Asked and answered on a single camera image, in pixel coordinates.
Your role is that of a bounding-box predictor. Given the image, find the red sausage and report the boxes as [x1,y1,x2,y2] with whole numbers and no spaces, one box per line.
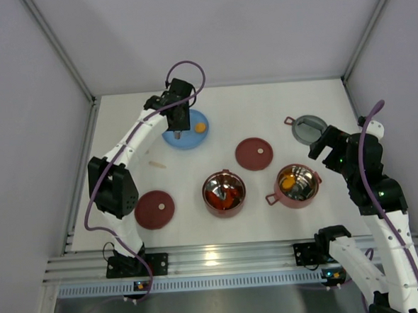
[205,190,226,210]

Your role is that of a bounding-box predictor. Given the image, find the red orange carrot slice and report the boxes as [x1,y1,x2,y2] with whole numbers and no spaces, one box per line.
[225,186,241,205]

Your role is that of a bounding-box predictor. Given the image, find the long metal tongs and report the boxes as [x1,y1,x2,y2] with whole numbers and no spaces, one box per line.
[174,130,182,140]

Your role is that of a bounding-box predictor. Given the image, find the orange food slices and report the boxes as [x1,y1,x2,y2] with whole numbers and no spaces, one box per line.
[279,173,296,191]

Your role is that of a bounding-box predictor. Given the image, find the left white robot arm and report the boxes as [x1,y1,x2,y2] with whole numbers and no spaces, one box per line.
[84,79,197,278]

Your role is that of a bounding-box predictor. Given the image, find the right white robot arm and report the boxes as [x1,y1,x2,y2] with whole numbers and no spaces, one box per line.
[308,122,418,313]

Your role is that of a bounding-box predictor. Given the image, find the blue plate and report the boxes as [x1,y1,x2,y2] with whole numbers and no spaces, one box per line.
[162,109,210,150]

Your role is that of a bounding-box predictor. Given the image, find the red lid near plate centre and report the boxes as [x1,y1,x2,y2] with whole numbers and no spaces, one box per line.
[235,137,273,171]

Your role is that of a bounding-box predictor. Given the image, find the red steel bowl centre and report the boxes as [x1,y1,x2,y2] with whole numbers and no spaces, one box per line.
[201,169,247,219]

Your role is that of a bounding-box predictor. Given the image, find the red lid left front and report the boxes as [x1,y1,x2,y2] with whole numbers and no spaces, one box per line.
[134,190,175,230]

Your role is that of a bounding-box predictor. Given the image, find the grey lid with handle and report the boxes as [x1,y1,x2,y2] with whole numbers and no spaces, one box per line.
[283,115,327,146]

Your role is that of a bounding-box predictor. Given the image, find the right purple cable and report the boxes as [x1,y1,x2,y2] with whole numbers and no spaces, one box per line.
[349,97,418,313]

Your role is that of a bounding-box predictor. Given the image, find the purple cable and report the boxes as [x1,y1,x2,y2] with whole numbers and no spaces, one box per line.
[349,97,418,313]
[74,59,220,307]

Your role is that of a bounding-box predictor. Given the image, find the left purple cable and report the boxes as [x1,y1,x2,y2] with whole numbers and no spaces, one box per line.
[74,59,220,307]

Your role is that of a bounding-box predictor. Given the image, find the red steel bowl with handle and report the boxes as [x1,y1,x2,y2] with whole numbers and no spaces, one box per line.
[266,164,322,210]

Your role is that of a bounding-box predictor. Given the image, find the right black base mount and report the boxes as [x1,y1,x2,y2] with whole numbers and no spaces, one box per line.
[293,241,320,266]

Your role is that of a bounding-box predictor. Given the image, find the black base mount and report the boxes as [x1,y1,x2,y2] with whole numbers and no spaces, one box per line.
[106,252,169,279]
[293,241,320,266]

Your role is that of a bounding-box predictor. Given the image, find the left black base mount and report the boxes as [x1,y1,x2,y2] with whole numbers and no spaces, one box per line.
[106,252,169,279]

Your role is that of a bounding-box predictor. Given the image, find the perforated cable duct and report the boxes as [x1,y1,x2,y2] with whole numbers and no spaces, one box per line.
[57,266,349,300]

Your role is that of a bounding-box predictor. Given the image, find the aluminium front rail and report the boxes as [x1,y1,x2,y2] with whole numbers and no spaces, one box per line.
[43,240,301,284]

